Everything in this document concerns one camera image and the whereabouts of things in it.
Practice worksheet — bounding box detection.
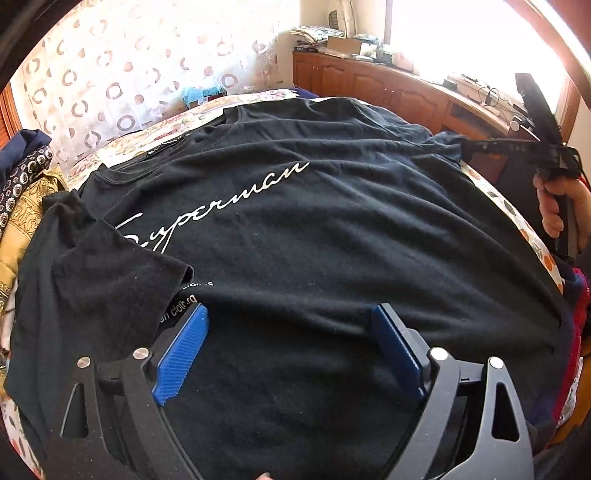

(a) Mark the cardboard box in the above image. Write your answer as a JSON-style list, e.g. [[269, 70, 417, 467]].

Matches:
[[325, 36, 365, 57]]

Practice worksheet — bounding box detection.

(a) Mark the wooden cabinet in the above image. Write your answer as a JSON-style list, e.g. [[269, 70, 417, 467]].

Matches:
[[292, 48, 534, 139]]

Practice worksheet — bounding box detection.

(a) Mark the navy patterned cloth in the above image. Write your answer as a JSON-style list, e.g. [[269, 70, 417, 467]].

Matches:
[[0, 129, 57, 232]]

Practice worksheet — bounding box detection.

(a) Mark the bright window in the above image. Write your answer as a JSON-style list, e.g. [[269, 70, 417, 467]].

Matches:
[[390, 0, 571, 100]]

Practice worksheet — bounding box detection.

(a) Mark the stack of papers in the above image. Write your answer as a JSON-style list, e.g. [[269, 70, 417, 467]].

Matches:
[[291, 25, 346, 52]]

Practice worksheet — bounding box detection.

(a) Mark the red cloth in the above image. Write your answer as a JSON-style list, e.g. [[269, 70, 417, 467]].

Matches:
[[551, 272, 591, 428]]

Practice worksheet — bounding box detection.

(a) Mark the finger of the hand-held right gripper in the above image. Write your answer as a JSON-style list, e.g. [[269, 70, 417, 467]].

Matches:
[[462, 135, 539, 157]]

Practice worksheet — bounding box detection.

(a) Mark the light blue cloth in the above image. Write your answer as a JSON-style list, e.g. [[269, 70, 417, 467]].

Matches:
[[180, 84, 228, 106]]

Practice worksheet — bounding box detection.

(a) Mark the floral bedsheet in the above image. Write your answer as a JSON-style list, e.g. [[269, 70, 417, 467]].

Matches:
[[0, 88, 568, 480]]

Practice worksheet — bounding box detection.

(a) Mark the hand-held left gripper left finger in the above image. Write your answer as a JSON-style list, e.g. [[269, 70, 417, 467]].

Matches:
[[44, 302, 211, 480]]

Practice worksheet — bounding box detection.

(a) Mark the white circle-patterned curtain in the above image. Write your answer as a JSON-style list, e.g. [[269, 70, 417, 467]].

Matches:
[[14, 0, 305, 162]]

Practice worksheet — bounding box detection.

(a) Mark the person's right hand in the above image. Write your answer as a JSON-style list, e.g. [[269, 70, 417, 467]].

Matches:
[[532, 174, 591, 241]]

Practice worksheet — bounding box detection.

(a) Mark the black printed t-shirt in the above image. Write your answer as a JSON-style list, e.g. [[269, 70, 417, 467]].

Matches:
[[9, 95, 578, 480]]

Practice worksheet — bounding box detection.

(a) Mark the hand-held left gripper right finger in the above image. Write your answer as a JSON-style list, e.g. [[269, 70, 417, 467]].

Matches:
[[370, 302, 536, 480]]

